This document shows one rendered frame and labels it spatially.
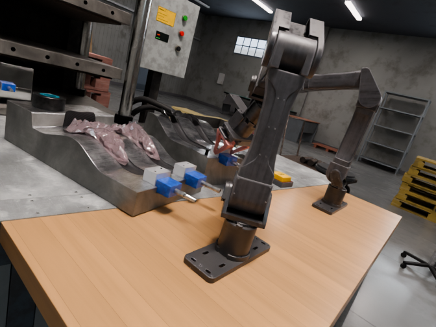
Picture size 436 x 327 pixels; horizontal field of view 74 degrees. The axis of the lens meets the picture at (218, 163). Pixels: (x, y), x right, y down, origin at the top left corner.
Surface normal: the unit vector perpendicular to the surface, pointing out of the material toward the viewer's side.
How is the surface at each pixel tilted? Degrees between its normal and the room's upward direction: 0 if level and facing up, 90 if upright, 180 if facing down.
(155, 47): 90
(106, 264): 0
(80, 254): 0
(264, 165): 84
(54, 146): 90
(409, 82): 90
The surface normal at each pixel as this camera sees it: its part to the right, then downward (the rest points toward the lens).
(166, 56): 0.66, 0.37
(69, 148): -0.48, 0.11
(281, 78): -0.04, 0.15
